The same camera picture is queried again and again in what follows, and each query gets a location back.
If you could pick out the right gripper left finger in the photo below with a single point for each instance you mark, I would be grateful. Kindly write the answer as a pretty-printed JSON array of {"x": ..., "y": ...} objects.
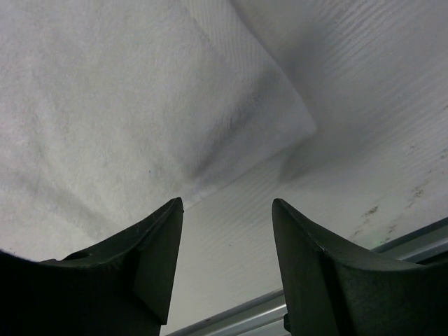
[{"x": 119, "y": 286}]

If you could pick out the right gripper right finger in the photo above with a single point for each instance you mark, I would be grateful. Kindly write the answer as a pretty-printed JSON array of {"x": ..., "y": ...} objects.
[{"x": 335, "y": 287}]

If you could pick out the white towel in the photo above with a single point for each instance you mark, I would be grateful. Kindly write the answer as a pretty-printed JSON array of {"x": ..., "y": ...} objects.
[{"x": 111, "y": 108}]

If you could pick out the aluminium mounting rail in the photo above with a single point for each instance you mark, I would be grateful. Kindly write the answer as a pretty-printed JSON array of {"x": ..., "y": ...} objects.
[{"x": 265, "y": 315}]

